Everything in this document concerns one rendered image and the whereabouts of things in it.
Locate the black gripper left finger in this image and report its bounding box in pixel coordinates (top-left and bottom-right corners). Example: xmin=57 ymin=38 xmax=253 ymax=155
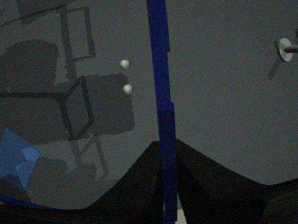
xmin=0 ymin=140 xmax=165 ymax=224

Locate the blue flat rectangular slab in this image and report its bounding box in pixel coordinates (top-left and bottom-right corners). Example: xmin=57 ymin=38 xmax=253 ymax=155
xmin=0 ymin=127 xmax=41 ymax=193

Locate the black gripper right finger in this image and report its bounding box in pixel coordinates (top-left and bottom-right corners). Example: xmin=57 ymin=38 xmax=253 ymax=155
xmin=176 ymin=139 xmax=298 ymax=224

